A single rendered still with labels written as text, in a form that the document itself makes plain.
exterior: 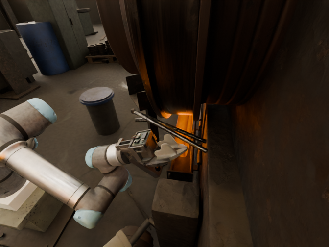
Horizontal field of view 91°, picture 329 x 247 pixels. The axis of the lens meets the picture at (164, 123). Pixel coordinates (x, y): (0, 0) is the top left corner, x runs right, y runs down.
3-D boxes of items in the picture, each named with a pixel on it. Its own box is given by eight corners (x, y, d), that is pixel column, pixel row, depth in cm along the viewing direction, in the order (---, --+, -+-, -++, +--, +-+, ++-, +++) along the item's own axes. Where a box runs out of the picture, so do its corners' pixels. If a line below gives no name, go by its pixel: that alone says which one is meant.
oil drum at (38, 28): (77, 65, 363) (59, 18, 308) (59, 76, 318) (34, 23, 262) (55, 65, 374) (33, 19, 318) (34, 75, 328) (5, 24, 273)
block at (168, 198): (197, 224, 51) (204, 182, 36) (196, 256, 44) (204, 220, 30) (163, 218, 53) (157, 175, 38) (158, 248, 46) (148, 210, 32)
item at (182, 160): (194, 142, 66) (195, 140, 65) (192, 184, 51) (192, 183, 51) (176, 140, 67) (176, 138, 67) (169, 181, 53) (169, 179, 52)
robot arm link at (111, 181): (106, 199, 61) (89, 181, 56) (123, 175, 69) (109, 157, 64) (121, 203, 57) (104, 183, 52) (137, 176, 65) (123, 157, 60)
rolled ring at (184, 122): (176, 111, 46) (187, 113, 45) (186, 98, 62) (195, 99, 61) (173, 166, 52) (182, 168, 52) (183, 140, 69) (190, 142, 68)
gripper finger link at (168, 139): (181, 135, 43) (151, 140, 47) (188, 151, 46) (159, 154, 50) (182, 128, 45) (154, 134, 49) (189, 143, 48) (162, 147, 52)
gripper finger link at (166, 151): (179, 144, 40) (148, 149, 44) (187, 160, 43) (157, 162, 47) (181, 135, 43) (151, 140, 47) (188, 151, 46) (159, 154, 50)
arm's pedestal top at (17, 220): (-29, 219, 85) (-36, 216, 83) (23, 168, 110) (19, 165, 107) (21, 231, 79) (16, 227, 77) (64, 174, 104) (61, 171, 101)
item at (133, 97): (160, 143, 158) (153, 70, 113) (173, 162, 138) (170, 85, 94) (141, 150, 152) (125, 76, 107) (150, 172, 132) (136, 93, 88)
